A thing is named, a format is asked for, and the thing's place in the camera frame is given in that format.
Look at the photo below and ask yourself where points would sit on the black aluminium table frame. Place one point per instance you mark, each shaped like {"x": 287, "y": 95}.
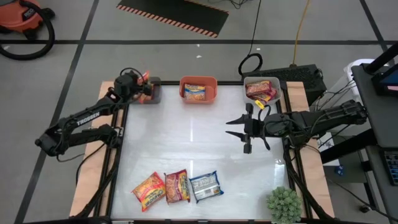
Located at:
{"x": 170, "y": 83}

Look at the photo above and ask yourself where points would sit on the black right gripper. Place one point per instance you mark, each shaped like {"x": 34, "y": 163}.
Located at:
{"x": 255, "y": 128}

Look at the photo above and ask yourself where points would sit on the dark grey desk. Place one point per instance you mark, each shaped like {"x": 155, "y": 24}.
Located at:
{"x": 373, "y": 130}

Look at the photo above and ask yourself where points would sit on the white printed paper sheet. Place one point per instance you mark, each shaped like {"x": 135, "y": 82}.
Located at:
{"x": 326, "y": 143}

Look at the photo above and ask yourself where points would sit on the orange chicken ramen pack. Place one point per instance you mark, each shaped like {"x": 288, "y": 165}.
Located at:
{"x": 145, "y": 76}
{"x": 149, "y": 191}

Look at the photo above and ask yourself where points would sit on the orange plastic bin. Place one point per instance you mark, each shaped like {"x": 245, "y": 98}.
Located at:
{"x": 212, "y": 93}

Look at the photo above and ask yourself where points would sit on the black hazard-striped floor mat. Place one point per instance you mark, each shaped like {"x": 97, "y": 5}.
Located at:
{"x": 174, "y": 14}

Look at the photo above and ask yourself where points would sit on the dark grey translucent bin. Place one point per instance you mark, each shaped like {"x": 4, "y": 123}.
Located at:
{"x": 157, "y": 96}

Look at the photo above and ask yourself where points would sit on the black diagonal support bar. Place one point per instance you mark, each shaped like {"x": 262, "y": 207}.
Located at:
{"x": 382, "y": 57}

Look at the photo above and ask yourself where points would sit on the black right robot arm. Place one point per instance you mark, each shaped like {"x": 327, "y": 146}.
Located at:
{"x": 326, "y": 119}

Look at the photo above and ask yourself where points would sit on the orange shop vacuum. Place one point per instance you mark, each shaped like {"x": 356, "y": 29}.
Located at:
{"x": 18, "y": 17}

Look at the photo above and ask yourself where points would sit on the black keyboard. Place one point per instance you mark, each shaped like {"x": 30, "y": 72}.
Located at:
{"x": 392, "y": 166}

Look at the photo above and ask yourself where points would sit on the blue soy sauce ramen pack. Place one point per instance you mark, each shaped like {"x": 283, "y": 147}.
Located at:
{"x": 206, "y": 187}
{"x": 195, "y": 92}

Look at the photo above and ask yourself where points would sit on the light grey plastic bin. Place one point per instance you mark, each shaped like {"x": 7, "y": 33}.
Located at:
{"x": 261, "y": 78}

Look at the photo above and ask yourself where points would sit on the black laptop screen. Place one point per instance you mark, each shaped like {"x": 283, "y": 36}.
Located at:
{"x": 388, "y": 82}

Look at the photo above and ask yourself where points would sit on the black equipment case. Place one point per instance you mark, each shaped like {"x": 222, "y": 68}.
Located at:
{"x": 298, "y": 76}

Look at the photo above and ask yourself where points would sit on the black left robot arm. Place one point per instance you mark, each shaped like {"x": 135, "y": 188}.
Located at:
{"x": 88, "y": 118}

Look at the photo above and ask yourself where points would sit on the green artificial succulent plant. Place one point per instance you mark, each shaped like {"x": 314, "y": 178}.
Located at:
{"x": 284, "y": 205}

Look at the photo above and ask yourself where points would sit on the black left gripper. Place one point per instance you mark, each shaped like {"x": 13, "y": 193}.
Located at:
{"x": 146, "y": 88}

